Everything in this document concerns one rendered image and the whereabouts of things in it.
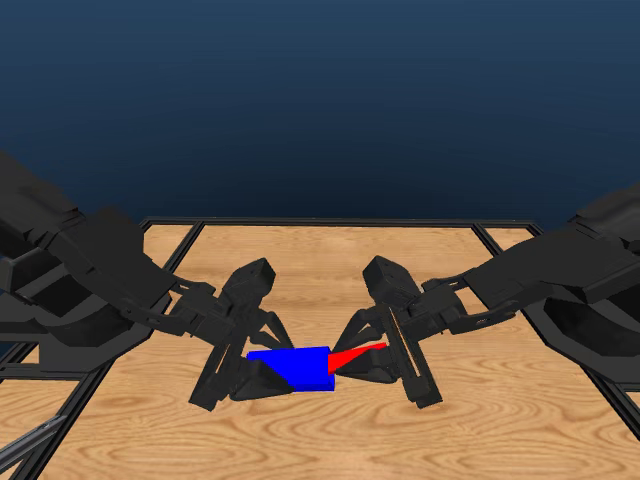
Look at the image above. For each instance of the thin red peg bar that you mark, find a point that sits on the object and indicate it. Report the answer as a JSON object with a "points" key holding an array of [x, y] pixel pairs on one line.
{"points": [[342, 359]]}

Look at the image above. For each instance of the blue hollow socket block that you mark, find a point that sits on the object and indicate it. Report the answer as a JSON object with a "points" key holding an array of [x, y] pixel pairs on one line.
{"points": [[305, 367]]}

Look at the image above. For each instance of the black table frame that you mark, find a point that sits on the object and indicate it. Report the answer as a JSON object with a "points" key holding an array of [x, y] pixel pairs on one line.
{"points": [[325, 222]]}

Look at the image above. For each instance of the silver aluminium rail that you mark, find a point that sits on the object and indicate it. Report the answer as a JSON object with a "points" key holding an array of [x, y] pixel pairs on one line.
{"points": [[35, 436]]}

